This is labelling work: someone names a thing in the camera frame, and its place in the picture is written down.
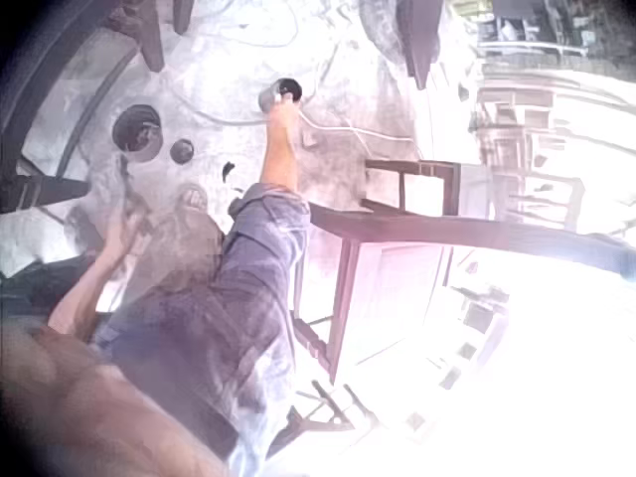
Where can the person's right hand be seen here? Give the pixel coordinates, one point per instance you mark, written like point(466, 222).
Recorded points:
point(121, 233)

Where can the person's right fingers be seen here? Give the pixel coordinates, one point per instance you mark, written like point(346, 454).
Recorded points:
point(126, 213)

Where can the thin dark stick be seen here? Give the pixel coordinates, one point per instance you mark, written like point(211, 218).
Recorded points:
point(130, 184)

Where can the small black round lid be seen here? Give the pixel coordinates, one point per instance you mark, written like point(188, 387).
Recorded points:
point(181, 151)

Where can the large black round bowl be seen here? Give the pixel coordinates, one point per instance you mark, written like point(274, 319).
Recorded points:
point(136, 128)

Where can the dark wedge-shaped wooden beam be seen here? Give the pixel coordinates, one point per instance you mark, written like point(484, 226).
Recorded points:
point(42, 191)

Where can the small black scrap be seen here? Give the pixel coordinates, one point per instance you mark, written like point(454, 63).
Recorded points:
point(227, 171)

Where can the person's legs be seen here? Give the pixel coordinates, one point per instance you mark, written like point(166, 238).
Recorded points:
point(223, 308)

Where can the dark curved rubber tyre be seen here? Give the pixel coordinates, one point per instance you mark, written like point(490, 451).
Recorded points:
point(37, 74)

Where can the dark wooden plank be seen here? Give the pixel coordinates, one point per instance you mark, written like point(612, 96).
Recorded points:
point(151, 42)

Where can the grey metal cup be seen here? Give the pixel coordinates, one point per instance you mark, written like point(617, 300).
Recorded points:
point(267, 99)

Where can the long wooden table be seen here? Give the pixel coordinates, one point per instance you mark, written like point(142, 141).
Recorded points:
point(447, 229)

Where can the dark pointed wooden board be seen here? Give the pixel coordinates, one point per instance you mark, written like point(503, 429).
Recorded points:
point(422, 45)

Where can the cluttered background shelf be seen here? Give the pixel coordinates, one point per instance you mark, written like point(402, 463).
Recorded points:
point(551, 64)

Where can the small wooden stool frame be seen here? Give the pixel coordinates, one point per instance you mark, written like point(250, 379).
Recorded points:
point(318, 425)

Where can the dark wooden chair frame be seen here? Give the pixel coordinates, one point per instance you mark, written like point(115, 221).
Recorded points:
point(449, 189)

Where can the pale wooden frame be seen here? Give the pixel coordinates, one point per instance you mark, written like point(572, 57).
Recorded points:
point(571, 204)

